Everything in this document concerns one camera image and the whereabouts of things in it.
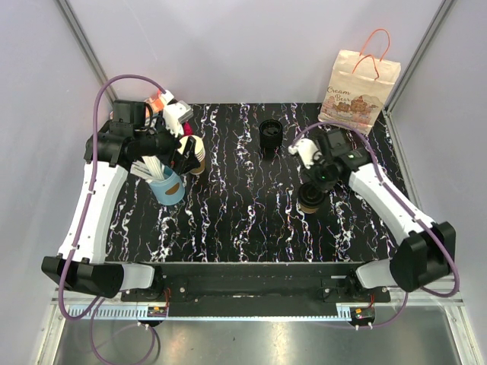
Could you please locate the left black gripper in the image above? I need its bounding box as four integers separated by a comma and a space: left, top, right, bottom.
135, 111, 200, 174

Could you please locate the aluminium frame rail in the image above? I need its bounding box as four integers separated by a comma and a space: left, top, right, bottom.
36, 278, 476, 364

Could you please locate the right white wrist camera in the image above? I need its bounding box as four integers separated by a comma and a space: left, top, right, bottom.
288, 138, 323, 170

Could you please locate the stack of paper coffee cups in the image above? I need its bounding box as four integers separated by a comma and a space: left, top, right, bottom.
189, 135, 205, 176

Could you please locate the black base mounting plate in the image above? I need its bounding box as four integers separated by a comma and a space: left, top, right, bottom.
121, 262, 391, 320

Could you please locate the stack of black cup lids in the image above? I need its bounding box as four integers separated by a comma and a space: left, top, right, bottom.
259, 119, 283, 149

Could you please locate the single brown paper cup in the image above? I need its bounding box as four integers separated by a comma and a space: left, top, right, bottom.
299, 202, 321, 214

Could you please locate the black coffee cup lid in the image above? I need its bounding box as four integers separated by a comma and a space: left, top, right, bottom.
298, 182, 325, 205

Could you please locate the colourful rabbit print cloth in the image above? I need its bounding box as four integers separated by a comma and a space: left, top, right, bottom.
110, 90, 174, 129

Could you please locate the light blue straw holder cup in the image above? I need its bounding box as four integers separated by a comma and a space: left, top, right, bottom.
148, 167, 186, 206

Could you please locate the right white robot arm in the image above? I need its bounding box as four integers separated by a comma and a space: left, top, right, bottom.
288, 129, 457, 302

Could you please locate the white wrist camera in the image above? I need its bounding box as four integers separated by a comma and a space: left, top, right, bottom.
288, 138, 323, 170
160, 90, 193, 137

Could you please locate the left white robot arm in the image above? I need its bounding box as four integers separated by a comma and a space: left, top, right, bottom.
41, 100, 199, 301

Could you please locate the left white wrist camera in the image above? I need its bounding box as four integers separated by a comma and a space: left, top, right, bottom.
160, 90, 193, 137

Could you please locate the red folded cloth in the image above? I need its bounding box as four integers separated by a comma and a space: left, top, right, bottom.
183, 122, 193, 136

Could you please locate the beige paper takeout bag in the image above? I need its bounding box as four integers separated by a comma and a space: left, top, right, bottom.
318, 28, 401, 135

